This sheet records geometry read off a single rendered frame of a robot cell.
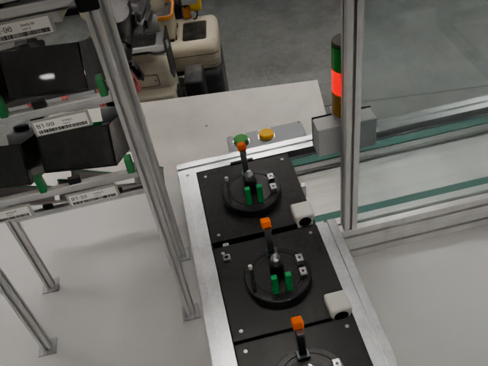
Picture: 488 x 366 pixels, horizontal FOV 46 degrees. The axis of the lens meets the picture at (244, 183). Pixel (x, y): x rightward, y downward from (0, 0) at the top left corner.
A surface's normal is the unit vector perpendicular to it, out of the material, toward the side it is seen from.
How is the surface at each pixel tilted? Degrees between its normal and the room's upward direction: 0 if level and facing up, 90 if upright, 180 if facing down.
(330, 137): 90
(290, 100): 0
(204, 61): 90
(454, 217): 90
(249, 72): 0
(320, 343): 0
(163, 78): 98
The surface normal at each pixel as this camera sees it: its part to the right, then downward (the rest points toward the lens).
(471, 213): 0.20, 0.67
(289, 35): -0.11, -0.71
